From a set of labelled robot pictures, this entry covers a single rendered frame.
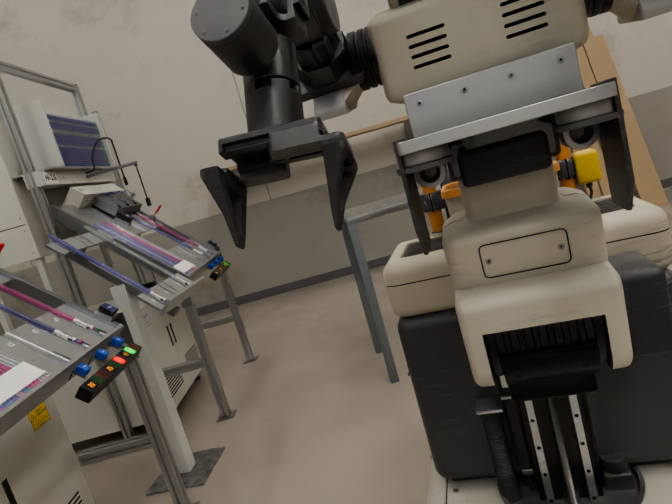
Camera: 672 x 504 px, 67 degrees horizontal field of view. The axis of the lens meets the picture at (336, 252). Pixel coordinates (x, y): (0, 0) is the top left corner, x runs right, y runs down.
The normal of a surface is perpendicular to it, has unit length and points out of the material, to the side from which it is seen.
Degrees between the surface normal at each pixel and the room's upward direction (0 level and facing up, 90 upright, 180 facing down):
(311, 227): 90
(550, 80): 90
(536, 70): 90
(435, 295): 90
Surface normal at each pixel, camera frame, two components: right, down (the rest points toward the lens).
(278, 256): 0.00, 0.17
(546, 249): -0.20, 0.36
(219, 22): -0.33, -0.19
